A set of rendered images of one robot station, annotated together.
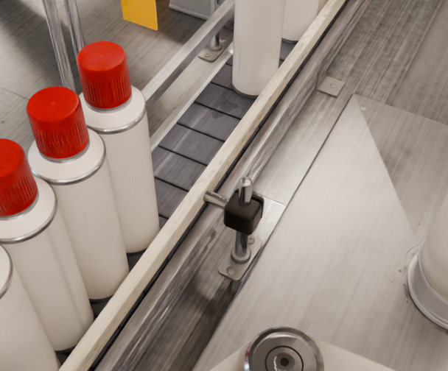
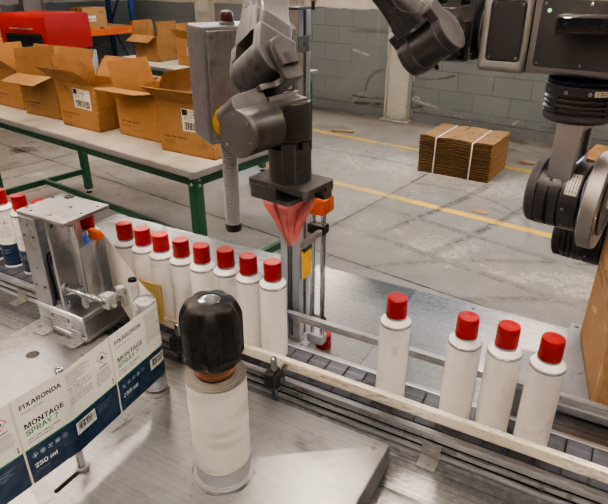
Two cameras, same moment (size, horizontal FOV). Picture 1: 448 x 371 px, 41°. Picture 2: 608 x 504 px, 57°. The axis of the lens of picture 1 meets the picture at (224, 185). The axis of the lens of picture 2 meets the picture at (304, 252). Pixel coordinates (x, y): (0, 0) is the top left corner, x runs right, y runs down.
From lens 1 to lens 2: 0.94 m
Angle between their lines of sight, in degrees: 72
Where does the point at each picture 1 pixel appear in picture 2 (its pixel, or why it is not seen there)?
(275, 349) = (148, 299)
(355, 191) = (297, 434)
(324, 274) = not seen: hidden behind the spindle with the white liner
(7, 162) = (222, 250)
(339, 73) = (446, 470)
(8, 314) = (194, 280)
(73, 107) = (244, 258)
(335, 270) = not seen: hidden behind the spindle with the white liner
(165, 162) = (319, 362)
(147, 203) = (265, 332)
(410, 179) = (307, 462)
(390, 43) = not seen: outside the picture
